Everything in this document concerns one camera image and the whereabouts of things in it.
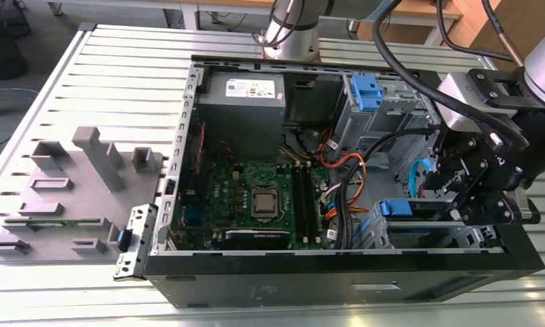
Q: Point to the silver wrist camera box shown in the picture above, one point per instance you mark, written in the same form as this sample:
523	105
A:
455	85

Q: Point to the CPU socket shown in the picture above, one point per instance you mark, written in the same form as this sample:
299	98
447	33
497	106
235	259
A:
266	187

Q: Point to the silver optical drive cage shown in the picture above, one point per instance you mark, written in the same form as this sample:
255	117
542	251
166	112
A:
386	117

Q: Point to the wooden cabinet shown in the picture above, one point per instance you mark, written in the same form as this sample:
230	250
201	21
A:
541	17

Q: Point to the grey parts rack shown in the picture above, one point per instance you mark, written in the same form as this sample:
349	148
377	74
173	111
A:
86	204

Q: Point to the green RAM stick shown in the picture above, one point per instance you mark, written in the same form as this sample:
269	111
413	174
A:
50	222

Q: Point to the blue drive bay latch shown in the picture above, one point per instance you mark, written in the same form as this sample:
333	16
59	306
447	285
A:
366	92

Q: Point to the white framed wooden desk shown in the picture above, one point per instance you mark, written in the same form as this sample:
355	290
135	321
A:
190	18

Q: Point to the silver disk bay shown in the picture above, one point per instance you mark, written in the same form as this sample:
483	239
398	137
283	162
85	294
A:
418	224

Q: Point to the hard disk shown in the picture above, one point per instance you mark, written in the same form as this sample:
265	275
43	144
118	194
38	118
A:
395	208

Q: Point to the green motherboard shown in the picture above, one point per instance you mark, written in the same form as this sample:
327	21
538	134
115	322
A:
227	177

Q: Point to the black PC case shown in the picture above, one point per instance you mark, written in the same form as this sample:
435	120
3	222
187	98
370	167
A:
301	279

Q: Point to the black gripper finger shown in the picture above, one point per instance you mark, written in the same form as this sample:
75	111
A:
491	211
475	156

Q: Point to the black round bin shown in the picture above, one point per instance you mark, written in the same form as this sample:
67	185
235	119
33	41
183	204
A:
7	61

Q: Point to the silver CPU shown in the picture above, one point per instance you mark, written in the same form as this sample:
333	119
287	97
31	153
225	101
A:
266	201

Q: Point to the metal expansion slot bracket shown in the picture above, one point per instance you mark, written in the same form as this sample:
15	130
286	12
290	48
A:
139	218

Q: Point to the grey power supply unit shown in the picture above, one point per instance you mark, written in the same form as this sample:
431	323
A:
237	129

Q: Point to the black graphics card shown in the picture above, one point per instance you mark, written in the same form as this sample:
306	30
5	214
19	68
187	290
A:
255	236

